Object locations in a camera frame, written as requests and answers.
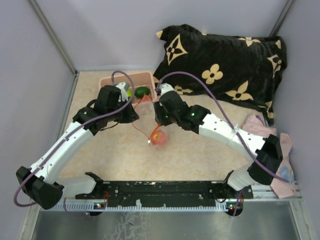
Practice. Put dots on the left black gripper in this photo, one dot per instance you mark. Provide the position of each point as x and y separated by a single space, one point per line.
131 116

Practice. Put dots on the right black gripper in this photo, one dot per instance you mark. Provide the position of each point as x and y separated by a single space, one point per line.
158 109

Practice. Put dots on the clear zip top bag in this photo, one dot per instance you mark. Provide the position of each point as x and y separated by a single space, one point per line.
146 124

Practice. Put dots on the red apple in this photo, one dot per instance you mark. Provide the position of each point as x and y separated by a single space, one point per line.
159 138

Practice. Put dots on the pink plastic bin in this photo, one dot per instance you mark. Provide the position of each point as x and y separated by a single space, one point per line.
139 78

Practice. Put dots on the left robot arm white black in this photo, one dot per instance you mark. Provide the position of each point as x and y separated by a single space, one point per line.
41 181

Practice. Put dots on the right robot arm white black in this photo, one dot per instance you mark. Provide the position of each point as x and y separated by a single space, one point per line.
264 153

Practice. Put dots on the light green apple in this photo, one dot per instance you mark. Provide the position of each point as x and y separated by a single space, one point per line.
129 93

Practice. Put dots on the dark green avocado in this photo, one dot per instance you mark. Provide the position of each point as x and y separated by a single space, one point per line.
141 91

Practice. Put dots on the black floral blanket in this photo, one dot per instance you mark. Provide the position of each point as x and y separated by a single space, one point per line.
242 70

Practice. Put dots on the pink cloth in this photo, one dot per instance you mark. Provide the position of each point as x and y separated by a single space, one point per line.
254 125

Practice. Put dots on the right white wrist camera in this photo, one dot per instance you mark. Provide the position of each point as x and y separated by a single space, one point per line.
163 88

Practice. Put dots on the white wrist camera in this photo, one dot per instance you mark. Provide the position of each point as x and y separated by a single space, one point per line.
163 88
124 87

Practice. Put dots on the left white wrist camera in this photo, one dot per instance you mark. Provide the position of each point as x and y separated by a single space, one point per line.
124 87

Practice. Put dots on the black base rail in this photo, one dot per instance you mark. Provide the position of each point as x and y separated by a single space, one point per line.
161 193

